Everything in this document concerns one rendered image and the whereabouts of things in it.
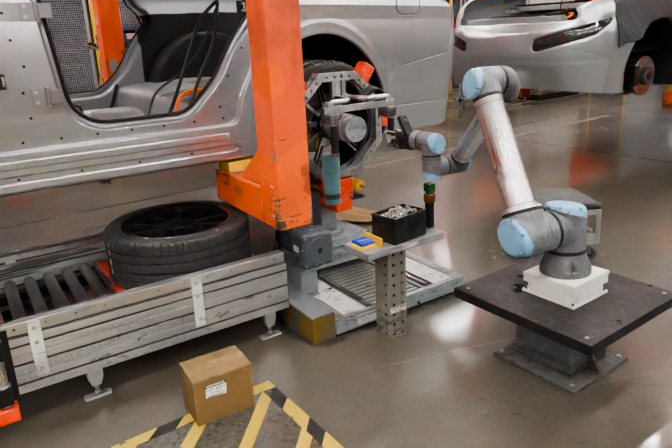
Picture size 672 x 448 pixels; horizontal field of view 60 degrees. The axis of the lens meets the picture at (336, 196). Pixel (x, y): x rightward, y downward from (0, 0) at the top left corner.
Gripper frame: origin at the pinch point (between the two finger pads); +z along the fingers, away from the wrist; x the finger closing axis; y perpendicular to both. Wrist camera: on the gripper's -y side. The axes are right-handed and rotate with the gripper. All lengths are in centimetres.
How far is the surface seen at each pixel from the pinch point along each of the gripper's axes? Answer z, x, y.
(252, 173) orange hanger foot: 6, -74, 11
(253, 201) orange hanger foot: 3, -76, 23
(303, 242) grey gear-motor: -5, -56, 45
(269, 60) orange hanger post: -22, -75, -40
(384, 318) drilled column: -45, -40, 73
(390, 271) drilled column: -48, -39, 50
